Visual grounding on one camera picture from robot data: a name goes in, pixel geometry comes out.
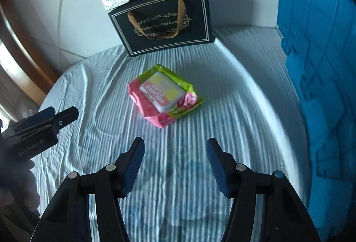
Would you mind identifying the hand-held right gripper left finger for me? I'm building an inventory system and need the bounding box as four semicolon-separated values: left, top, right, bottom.
33;137;146;242

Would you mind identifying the striped light blue bed sheet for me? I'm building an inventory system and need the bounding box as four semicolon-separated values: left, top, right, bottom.
33;25;315;242

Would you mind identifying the blue plastic storage crate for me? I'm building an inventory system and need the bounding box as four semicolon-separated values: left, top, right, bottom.
276;0;356;242

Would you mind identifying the pink green wipes packet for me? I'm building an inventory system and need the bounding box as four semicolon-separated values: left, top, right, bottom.
127;64;204;129

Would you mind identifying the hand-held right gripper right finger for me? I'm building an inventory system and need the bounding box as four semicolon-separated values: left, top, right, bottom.
206;138;315;242

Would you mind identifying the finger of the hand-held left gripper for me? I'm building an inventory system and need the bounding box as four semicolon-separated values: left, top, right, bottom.
26;106;80;131
8;107;56;131

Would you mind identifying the black gift bag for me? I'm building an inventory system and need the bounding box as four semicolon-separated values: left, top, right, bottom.
108;0;215;57

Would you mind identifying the person's left hand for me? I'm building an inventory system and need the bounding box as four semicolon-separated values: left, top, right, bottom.
0;159;38;209

